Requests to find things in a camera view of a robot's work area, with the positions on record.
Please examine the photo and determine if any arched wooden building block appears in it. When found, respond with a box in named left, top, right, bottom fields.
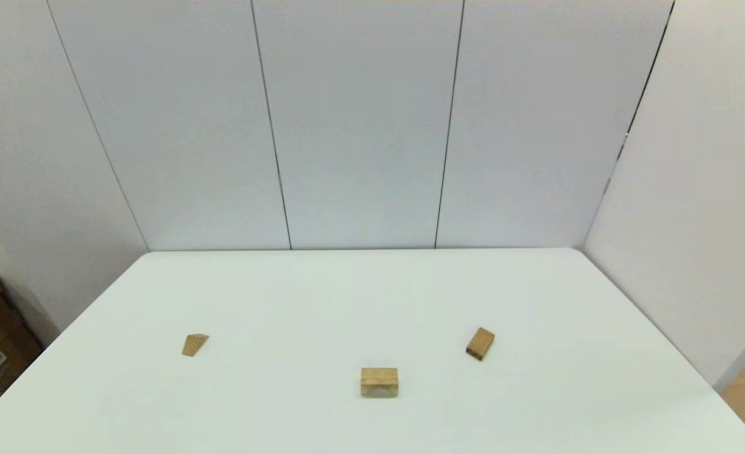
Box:
left=360, top=368, right=400, bottom=399

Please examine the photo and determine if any rectangular wooden building block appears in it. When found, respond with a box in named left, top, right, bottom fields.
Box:
left=466, top=327, right=496, bottom=361

